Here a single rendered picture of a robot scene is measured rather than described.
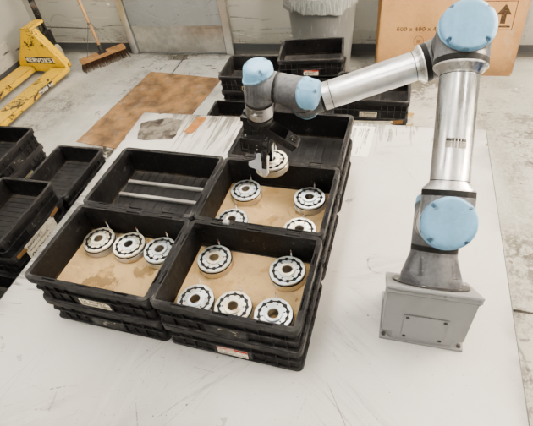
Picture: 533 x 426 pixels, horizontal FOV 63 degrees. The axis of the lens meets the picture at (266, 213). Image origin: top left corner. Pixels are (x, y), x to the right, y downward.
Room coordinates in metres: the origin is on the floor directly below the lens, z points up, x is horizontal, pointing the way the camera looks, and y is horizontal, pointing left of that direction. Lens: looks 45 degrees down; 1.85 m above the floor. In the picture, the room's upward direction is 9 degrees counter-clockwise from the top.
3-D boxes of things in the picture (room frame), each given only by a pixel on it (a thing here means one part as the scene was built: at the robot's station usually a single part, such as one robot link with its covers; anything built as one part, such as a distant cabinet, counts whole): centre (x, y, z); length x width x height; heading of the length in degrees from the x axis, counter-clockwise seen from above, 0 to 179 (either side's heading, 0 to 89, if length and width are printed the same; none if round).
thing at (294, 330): (0.72, 0.10, 0.92); 0.40 x 0.30 x 0.02; 67
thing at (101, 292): (0.87, 0.47, 0.92); 0.40 x 0.30 x 0.02; 67
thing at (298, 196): (1.01, -0.15, 0.86); 0.10 x 0.10 x 0.01
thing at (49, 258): (0.87, 0.47, 0.87); 0.40 x 0.30 x 0.11; 67
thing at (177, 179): (1.15, 0.35, 0.87); 0.40 x 0.30 x 0.11; 67
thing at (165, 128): (1.80, 0.45, 0.71); 0.22 x 0.19 x 0.01; 69
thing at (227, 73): (2.71, -0.06, 0.31); 0.40 x 0.30 x 0.34; 69
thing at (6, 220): (1.53, 1.19, 0.37); 0.40 x 0.30 x 0.45; 159
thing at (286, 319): (0.60, 0.02, 0.86); 0.10 x 0.10 x 0.01
